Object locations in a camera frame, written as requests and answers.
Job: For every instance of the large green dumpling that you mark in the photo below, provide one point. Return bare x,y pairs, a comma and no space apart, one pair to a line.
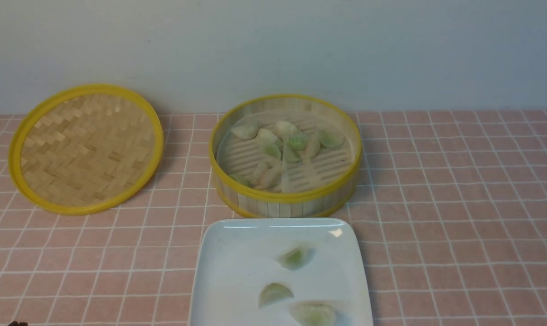
314,314

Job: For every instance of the white square ceramic plate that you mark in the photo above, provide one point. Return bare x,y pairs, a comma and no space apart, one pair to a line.
237,258

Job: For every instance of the yellow rimmed bamboo steamer basket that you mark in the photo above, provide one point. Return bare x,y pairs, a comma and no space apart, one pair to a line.
315,182

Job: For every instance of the pale long dumpling front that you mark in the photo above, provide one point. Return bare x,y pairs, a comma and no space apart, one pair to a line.
269,179

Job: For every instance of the pale dumpling centre left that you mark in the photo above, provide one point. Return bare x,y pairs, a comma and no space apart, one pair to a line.
266,136

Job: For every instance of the white dumpling back middle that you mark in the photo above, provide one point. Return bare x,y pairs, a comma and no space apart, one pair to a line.
283,129

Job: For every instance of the white dumpling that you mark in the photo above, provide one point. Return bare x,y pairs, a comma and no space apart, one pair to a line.
245,131
283,129

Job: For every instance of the white dumpling back left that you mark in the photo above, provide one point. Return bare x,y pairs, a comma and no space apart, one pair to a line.
245,131

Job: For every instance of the yellow rimmed bamboo steamer lid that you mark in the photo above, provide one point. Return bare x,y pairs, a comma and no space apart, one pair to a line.
86,149

